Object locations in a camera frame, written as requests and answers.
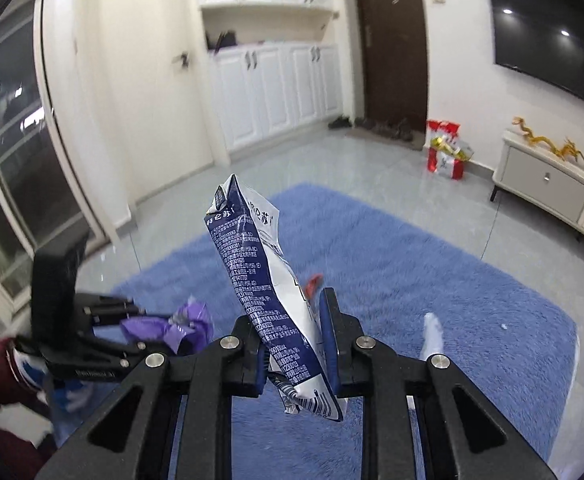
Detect red white paper carton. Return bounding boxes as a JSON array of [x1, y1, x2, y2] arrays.
[[303, 273, 324, 304]]

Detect blue white snack bag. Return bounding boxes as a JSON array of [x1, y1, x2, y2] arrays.
[[204, 174, 347, 422]]

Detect blue white gloved left hand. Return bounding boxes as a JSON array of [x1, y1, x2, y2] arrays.
[[8, 344, 94, 414]]

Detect white shoe cabinet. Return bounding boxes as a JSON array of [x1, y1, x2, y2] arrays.
[[198, 0, 342, 153]]

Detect white crumpled plastic bag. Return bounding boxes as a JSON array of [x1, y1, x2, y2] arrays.
[[420, 312, 444, 361]]

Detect red white gift bag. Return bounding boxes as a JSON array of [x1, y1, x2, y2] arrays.
[[426, 119, 474, 180]]

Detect golden dragon ornament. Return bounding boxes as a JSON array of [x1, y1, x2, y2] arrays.
[[511, 116, 584, 166]]

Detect dark brown entrance door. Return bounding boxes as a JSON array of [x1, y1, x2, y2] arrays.
[[356, 0, 429, 132]]

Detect white grey TV cabinet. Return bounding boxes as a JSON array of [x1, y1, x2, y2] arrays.
[[490, 130, 584, 236]]

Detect large black wall television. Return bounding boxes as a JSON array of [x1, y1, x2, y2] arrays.
[[490, 0, 584, 101]]

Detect shoes by door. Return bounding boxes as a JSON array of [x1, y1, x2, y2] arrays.
[[328, 115, 414, 142]]

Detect purple wrapper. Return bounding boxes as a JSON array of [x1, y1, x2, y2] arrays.
[[120, 296, 214, 356]]

